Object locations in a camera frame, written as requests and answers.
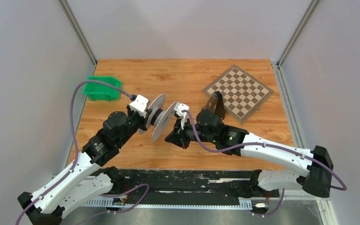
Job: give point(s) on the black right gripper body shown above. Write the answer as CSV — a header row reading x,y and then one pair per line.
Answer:
x,y
188,132

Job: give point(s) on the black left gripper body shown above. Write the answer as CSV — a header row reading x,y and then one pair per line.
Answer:
x,y
135,121

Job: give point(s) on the grey cable spool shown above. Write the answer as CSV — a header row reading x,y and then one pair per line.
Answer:
x,y
159,118

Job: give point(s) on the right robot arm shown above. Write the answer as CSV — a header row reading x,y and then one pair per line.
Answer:
x,y
310,170

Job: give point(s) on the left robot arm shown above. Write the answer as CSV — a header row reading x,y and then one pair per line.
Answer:
x,y
85,178

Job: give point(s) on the black metronome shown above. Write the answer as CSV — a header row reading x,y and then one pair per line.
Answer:
x,y
215,104

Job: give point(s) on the green plastic bin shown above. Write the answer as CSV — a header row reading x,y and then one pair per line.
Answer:
x,y
99,92

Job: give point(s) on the wooden chessboard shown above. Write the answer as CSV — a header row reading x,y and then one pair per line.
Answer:
x,y
242,93

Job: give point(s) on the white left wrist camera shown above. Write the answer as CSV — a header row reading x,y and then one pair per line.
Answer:
x,y
139,104

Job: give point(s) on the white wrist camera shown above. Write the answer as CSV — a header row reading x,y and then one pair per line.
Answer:
x,y
180,110
139,104

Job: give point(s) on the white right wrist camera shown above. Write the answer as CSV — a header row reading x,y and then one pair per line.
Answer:
x,y
180,110

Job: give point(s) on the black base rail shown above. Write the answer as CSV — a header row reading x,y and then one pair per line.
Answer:
x,y
191,187

